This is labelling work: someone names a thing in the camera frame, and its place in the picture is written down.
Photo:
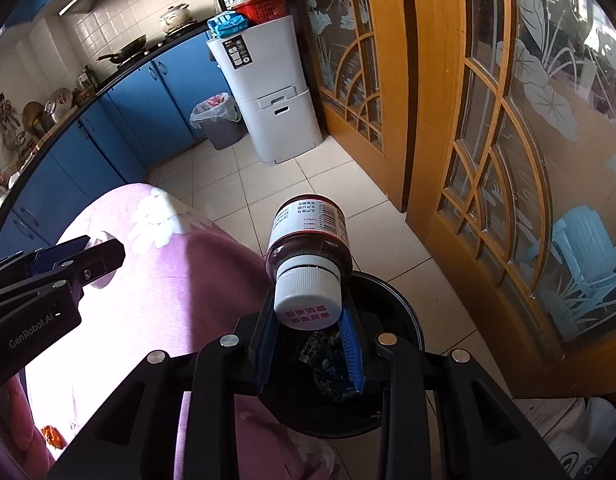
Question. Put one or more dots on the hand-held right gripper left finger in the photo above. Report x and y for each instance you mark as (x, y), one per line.
(268, 355)

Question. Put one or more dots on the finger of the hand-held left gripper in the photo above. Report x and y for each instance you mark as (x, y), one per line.
(63, 252)
(98, 260)

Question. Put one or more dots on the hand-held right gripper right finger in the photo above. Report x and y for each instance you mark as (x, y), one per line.
(350, 355)

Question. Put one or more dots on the silver foil wrapper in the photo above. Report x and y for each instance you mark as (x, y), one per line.
(328, 370)

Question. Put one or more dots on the black trash bin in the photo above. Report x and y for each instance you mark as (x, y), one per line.
(388, 305)

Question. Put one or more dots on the dark bottle with white cap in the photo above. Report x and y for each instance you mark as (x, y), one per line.
(308, 240)

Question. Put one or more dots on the pink flowered tablecloth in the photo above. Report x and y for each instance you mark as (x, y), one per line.
(153, 280)

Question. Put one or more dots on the crumpled orange wrapper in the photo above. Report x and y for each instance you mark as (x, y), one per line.
(52, 436)

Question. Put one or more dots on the round wooden board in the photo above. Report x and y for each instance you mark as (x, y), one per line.
(34, 116)

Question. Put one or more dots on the metal pot lid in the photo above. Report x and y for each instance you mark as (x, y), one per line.
(58, 102)

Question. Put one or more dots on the blue kitchen cabinets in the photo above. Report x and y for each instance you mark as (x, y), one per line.
(138, 105)

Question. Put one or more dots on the black countertop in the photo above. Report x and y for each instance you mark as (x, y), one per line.
(103, 89)

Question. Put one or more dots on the grey bin with bag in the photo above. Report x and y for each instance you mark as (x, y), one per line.
(223, 130)

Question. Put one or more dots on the black wok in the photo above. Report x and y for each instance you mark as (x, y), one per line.
(130, 46)

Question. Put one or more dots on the white storage cabinet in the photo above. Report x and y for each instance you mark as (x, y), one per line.
(273, 125)

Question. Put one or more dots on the white printed bag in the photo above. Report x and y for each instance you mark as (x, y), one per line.
(568, 450)

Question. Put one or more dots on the white cooking pot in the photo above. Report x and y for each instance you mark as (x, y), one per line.
(174, 20)

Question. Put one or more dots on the wooden glass door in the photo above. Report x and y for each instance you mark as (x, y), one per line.
(388, 85)
(433, 110)

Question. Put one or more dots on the blue wipes pack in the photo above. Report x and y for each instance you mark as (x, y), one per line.
(228, 24)

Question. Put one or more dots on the red plastic basket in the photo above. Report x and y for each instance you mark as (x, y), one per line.
(263, 10)

